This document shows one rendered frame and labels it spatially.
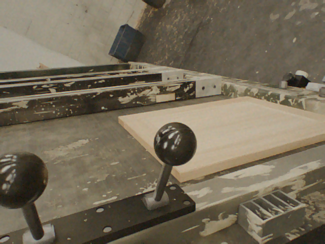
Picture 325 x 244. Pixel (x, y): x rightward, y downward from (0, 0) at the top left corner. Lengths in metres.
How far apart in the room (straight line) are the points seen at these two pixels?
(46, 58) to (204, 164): 3.98
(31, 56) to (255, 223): 4.14
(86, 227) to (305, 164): 0.32
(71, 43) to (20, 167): 5.56
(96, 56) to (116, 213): 5.55
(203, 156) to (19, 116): 0.59
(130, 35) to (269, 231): 4.67
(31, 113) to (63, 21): 4.90
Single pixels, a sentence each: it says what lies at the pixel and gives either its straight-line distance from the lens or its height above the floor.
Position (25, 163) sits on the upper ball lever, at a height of 1.55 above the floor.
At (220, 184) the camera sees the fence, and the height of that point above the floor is 1.31.
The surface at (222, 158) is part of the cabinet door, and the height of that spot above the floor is 1.23.
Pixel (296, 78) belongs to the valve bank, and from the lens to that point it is 1.09.
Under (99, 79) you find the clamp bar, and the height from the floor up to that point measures 1.29.
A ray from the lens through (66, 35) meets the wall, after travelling 5.71.
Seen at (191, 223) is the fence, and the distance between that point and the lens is 0.31.
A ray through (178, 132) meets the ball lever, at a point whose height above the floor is 1.45.
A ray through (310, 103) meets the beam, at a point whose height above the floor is 0.90.
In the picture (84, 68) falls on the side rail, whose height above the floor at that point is 1.22.
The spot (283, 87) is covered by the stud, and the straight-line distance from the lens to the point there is 0.94.
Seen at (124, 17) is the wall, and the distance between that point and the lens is 5.94.
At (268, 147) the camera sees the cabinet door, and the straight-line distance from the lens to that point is 0.54.
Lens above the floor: 1.57
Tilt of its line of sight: 30 degrees down
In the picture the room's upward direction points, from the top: 66 degrees counter-clockwise
